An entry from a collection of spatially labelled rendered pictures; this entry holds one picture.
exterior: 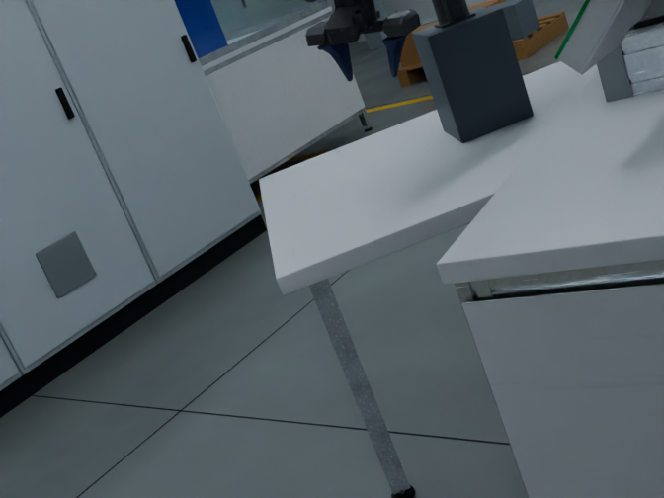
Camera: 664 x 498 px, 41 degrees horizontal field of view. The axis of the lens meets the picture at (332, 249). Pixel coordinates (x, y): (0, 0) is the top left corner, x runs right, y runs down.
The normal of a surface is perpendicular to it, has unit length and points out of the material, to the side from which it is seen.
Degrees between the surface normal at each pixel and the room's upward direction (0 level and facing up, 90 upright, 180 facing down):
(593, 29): 90
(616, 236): 0
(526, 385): 90
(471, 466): 0
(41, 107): 90
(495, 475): 0
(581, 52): 90
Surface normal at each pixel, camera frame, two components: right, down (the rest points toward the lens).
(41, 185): 0.74, -0.06
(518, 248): -0.35, -0.89
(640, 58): -0.47, 0.44
